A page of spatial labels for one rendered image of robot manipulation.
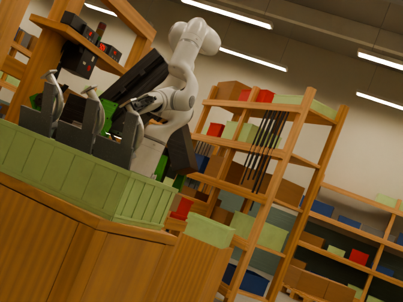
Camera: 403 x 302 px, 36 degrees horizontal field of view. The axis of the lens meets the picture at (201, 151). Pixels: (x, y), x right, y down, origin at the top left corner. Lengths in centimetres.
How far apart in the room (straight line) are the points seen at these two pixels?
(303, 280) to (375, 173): 331
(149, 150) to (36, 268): 99
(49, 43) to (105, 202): 167
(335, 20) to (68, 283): 925
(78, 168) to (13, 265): 38
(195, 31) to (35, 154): 81
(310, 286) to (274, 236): 393
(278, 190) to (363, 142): 653
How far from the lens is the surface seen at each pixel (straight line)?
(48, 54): 352
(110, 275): 210
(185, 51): 242
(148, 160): 284
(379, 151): 1236
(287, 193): 605
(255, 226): 581
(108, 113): 352
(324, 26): 1080
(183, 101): 227
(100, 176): 202
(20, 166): 219
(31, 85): 349
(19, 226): 213
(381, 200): 1169
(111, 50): 387
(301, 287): 985
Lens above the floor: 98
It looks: 4 degrees up
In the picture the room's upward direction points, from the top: 22 degrees clockwise
